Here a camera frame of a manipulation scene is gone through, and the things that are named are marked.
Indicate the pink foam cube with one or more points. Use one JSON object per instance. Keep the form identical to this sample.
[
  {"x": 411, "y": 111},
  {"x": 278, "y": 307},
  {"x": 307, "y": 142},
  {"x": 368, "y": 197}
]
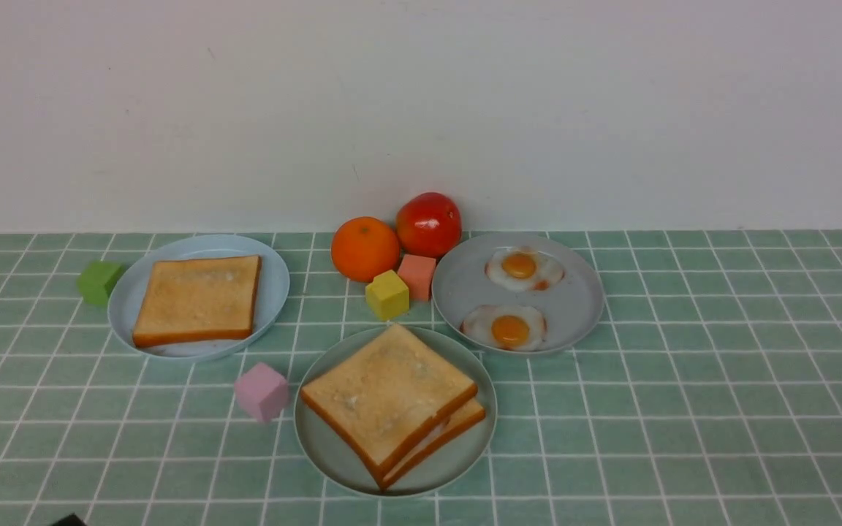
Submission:
[{"x": 262, "y": 392}]

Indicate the yellow foam cube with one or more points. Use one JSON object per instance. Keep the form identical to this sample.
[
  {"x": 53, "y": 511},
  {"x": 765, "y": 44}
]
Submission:
[{"x": 388, "y": 296}]

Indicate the back fried egg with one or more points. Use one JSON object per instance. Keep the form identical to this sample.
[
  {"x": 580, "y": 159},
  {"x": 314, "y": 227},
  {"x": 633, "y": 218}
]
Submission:
[{"x": 523, "y": 269}]

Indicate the green foam cube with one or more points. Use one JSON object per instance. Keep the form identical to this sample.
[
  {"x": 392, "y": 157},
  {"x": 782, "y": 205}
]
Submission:
[{"x": 97, "y": 280}]

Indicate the salmon foam cube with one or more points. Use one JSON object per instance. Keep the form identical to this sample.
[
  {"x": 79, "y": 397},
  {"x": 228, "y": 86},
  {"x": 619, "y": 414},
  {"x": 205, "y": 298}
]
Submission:
[{"x": 417, "y": 273}]

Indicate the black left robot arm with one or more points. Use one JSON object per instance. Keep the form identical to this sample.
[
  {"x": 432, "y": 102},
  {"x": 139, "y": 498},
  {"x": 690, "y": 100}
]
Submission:
[{"x": 69, "y": 520}]

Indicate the fried egg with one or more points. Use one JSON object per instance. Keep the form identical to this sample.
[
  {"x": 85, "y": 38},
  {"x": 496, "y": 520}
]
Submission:
[
  {"x": 523, "y": 269},
  {"x": 508, "y": 327}
]

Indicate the front fried egg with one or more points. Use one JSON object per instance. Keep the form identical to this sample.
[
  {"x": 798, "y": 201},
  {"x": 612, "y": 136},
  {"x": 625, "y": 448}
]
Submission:
[{"x": 508, "y": 327}]

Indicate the green centre plate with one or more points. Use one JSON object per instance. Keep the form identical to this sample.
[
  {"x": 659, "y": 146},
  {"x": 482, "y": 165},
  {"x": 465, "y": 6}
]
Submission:
[{"x": 336, "y": 460}]

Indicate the orange fruit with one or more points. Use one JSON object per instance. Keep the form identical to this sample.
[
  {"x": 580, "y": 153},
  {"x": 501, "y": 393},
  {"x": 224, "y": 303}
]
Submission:
[{"x": 364, "y": 247}]

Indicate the toast slice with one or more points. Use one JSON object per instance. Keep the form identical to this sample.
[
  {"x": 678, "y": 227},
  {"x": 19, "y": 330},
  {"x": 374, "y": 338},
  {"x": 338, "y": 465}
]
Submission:
[
  {"x": 459, "y": 422},
  {"x": 386, "y": 397},
  {"x": 196, "y": 300}
]

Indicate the red tomato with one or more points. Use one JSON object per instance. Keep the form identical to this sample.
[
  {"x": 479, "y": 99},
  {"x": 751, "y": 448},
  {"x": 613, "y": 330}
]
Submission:
[{"x": 429, "y": 225}]

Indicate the grey egg plate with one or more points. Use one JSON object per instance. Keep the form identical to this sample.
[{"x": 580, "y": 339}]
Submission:
[{"x": 572, "y": 307}]

